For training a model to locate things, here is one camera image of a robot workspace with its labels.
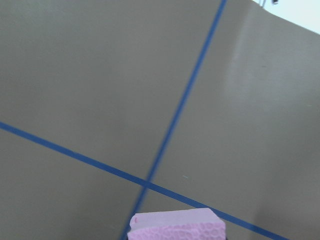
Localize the pink foam block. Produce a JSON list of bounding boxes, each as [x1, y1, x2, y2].
[[127, 208, 227, 240]]

